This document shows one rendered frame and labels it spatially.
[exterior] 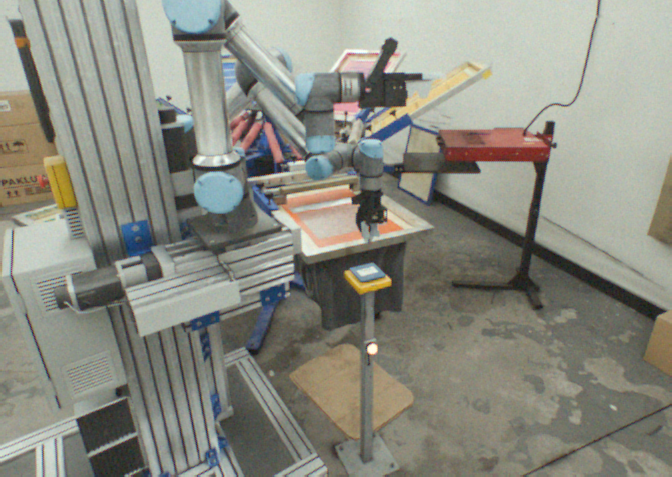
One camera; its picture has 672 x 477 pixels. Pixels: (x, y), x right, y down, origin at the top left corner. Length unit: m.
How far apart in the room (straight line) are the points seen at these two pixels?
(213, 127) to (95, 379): 0.88
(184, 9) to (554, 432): 2.31
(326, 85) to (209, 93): 0.27
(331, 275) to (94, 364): 0.92
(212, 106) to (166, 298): 0.50
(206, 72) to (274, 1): 5.36
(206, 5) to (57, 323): 0.95
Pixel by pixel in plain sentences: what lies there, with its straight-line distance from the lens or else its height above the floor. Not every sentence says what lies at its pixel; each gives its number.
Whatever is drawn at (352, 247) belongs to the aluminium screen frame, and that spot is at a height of 0.98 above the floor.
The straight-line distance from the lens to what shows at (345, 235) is 1.94.
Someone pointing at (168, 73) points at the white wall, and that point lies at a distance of 6.20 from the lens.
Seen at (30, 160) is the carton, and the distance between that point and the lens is 5.94.
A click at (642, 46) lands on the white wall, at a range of 3.37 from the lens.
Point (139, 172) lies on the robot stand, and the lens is 1.42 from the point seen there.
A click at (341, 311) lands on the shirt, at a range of 2.06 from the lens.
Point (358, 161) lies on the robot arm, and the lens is 1.44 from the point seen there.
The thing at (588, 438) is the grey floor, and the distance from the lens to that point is 2.62.
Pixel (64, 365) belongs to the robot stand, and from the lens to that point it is 1.58.
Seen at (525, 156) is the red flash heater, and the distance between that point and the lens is 2.88.
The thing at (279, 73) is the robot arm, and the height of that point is 1.68.
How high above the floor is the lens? 1.81
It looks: 25 degrees down
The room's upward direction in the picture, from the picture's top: 1 degrees counter-clockwise
